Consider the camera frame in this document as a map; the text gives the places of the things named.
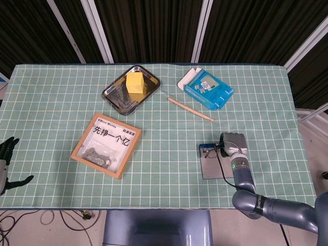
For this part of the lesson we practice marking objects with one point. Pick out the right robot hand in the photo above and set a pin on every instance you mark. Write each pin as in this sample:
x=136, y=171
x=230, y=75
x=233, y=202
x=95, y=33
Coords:
x=234, y=142

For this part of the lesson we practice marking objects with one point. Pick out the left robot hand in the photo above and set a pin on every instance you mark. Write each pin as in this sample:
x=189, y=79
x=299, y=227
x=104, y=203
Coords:
x=3, y=174

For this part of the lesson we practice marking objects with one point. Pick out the black thin-rimmed eyeglasses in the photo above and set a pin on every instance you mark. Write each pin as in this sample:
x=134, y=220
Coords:
x=208, y=153

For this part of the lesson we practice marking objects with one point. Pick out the dark blue glasses case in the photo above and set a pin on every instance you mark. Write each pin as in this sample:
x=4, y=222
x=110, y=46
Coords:
x=212, y=169

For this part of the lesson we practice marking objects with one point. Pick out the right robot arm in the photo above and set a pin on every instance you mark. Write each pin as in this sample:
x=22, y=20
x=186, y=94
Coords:
x=243, y=176

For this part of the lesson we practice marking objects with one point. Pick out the blue cardboard box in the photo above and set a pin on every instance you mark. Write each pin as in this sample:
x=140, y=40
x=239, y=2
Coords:
x=207, y=94

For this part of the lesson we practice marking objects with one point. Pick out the wooden stick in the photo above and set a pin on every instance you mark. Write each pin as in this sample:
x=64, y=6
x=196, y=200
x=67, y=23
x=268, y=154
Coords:
x=189, y=108

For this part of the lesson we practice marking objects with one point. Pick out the green checked tablecloth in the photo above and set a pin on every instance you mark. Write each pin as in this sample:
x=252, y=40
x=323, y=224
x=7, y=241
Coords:
x=164, y=166

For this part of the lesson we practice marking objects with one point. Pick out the black pleated screen panel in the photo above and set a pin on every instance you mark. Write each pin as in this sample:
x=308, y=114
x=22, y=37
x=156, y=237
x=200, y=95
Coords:
x=153, y=30
x=77, y=20
x=25, y=30
x=312, y=84
x=256, y=30

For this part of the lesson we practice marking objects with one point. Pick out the yellow block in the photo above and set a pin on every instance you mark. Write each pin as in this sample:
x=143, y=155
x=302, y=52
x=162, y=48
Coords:
x=134, y=83

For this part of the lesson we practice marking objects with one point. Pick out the blue grey robot torso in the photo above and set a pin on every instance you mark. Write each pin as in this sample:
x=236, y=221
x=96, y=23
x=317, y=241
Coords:
x=159, y=230

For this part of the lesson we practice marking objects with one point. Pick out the dark metal tray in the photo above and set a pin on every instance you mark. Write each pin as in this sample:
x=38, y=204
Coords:
x=118, y=97

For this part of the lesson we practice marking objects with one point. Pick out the aluminium frame rail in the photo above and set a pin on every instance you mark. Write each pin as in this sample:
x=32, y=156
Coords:
x=312, y=115

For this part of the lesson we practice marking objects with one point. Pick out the wooden frame coin box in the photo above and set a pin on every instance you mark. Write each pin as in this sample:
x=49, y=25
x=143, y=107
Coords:
x=107, y=143

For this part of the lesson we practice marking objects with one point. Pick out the white double partition post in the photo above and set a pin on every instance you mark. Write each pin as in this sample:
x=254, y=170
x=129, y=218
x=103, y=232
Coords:
x=98, y=33

